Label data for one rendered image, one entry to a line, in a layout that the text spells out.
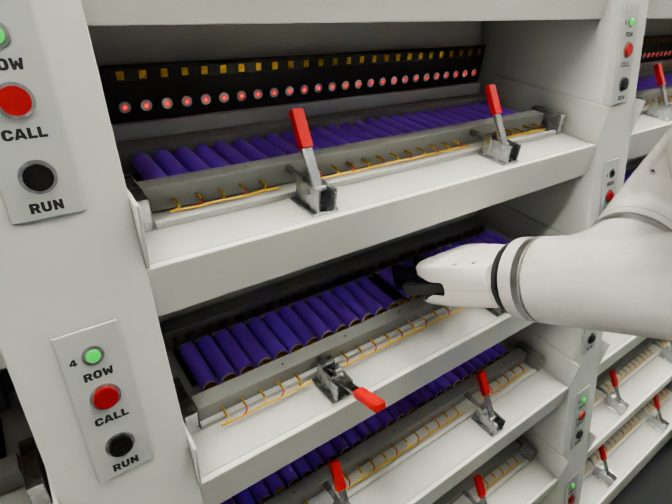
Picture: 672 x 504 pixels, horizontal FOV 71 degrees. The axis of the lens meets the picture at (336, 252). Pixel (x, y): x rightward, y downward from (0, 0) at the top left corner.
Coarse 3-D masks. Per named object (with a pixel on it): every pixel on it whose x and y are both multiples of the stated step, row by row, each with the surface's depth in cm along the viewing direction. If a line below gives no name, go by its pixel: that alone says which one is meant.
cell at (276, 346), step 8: (256, 320) 55; (256, 328) 54; (264, 328) 54; (256, 336) 54; (264, 336) 53; (272, 336) 53; (264, 344) 52; (272, 344) 52; (280, 344) 52; (272, 352) 51; (280, 352) 51
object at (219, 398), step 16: (416, 304) 59; (432, 304) 60; (368, 320) 56; (384, 320) 56; (400, 320) 57; (336, 336) 53; (352, 336) 53; (368, 336) 55; (304, 352) 51; (320, 352) 51; (336, 352) 52; (256, 368) 48; (272, 368) 48; (288, 368) 49; (304, 368) 50; (224, 384) 46; (240, 384) 46; (256, 384) 47; (272, 384) 48; (304, 384) 49; (192, 400) 44; (208, 400) 44; (224, 400) 45; (240, 400) 46; (272, 400) 47; (208, 416) 45; (240, 416) 45
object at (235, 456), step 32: (512, 224) 79; (256, 288) 59; (160, 320) 53; (448, 320) 61; (480, 320) 61; (512, 320) 63; (288, 352) 54; (384, 352) 55; (416, 352) 55; (448, 352) 56; (480, 352) 62; (384, 384) 51; (416, 384) 55; (192, 416) 43; (256, 416) 46; (288, 416) 46; (320, 416) 47; (352, 416) 50; (192, 448) 37; (224, 448) 43; (256, 448) 43; (288, 448) 45; (224, 480) 42; (256, 480) 45
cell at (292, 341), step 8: (272, 312) 56; (264, 320) 56; (272, 320) 55; (280, 320) 55; (272, 328) 55; (280, 328) 54; (288, 328) 54; (280, 336) 54; (288, 336) 53; (288, 344) 52; (296, 344) 52
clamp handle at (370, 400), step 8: (336, 376) 48; (344, 384) 47; (352, 384) 47; (352, 392) 46; (360, 392) 45; (368, 392) 45; (360, 400) 44; (368, 400) 44; (376, 400) 43; (376, 408) 43; (384, 408) 43
